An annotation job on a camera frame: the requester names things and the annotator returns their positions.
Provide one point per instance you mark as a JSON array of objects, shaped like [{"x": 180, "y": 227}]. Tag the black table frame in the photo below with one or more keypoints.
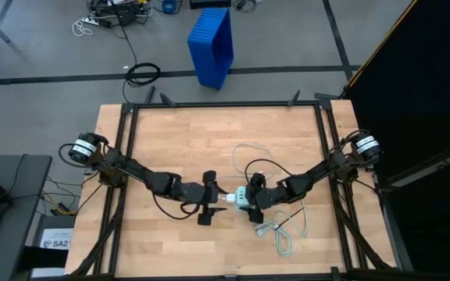
[{"x": 131, "y": 129}]

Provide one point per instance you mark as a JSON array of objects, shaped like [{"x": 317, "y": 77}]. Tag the white floor power strip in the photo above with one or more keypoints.
[{"x": 92, "y": 21}]

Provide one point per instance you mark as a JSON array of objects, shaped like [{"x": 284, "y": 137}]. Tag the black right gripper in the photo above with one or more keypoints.
[{"x": 272, "y": 195}]

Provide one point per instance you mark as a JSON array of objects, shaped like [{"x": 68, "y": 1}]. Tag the pale green power strip cube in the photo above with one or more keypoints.
[{"x": 241, "y": 197}]

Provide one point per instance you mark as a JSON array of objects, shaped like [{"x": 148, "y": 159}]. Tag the black partition with yellow edge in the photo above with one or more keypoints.
[{"x": 424, "y": 78}]

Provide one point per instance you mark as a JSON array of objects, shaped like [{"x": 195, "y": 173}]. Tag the white printed sign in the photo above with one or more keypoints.
[{"x": 56, "y": 239}]

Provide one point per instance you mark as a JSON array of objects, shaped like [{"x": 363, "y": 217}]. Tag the black desk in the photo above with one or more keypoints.
[{"x": 18, "y": 187}]

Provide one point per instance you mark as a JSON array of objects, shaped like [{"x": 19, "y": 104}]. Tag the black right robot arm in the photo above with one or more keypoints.
[{"x": 315, "y": 171}]

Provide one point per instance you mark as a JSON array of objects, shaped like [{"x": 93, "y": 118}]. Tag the white USB power adapter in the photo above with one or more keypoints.
[{"x": 230, "y": 198}]

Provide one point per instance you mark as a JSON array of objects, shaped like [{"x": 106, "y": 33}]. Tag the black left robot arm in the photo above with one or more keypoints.
[{"x": 131, "y": 166}]

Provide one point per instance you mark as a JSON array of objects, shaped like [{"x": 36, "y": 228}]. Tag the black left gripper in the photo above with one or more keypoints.
[{"x": 205, "y": 195}]

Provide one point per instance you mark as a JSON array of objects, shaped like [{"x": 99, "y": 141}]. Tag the blue plastic crate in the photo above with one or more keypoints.
[{"x": 209, "y": 47}]

